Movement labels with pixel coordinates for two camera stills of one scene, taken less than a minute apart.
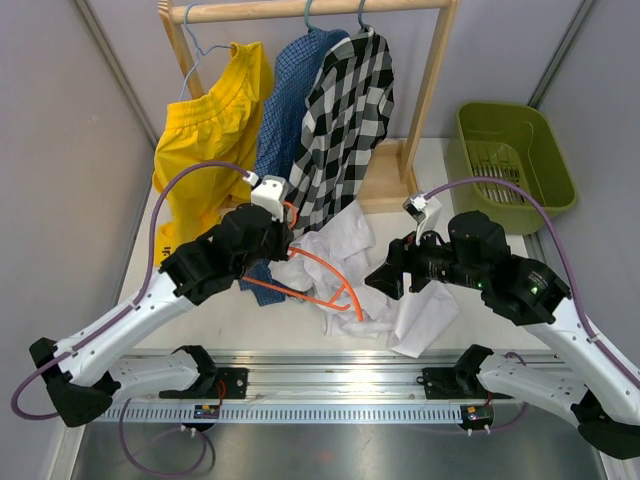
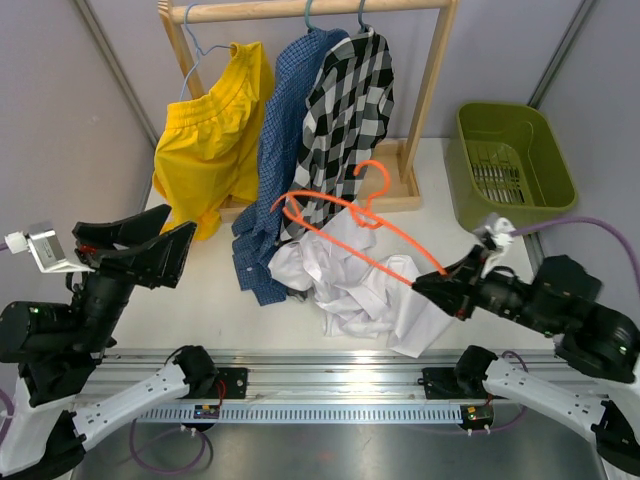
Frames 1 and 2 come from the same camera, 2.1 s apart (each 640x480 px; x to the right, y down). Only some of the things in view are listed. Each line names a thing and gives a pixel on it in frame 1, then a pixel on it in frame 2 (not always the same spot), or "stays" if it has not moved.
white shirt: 326,267 stays
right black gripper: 406,256 -> 459,288
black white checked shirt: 348,107 stays
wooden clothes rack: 390,180 stays
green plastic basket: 512,141 stays
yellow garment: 222,123 stays
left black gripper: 284,237 -> 155,262
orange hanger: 304,296 -> 364,217
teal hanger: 306,15 stays
